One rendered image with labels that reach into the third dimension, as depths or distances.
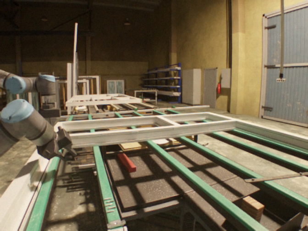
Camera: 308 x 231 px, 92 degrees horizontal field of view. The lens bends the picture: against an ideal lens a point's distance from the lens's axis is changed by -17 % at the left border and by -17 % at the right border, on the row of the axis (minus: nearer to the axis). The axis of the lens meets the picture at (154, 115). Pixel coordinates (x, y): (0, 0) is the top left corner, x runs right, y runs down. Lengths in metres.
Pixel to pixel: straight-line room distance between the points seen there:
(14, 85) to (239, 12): 8.23
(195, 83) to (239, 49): 3.42
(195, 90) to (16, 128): 9.91
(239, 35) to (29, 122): 8.03
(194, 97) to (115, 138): 9.28
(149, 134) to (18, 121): 0.80
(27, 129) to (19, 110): 0.07
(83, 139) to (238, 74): 7.35
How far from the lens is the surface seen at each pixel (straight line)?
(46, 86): 1.14
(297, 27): 7.22
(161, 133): 1.20
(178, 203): 1.10
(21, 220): 0.60
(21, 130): 0.62
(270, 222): 1.04
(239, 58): 8.03
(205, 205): 1.05
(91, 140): 1.11
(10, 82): 1.05
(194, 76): 10.21
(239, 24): 8.37
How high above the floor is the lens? 1.23
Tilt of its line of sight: 10 degrees down
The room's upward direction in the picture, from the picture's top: straight up
